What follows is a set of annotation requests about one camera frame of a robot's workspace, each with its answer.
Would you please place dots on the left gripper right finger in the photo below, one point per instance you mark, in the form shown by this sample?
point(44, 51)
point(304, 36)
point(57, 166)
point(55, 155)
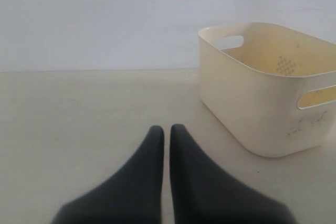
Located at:
point(202, 192)

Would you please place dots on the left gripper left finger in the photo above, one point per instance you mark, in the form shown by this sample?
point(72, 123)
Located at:
point(131, 195)

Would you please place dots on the small white plastic bin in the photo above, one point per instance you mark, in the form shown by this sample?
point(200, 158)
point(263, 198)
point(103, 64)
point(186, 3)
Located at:
point(271, 86)

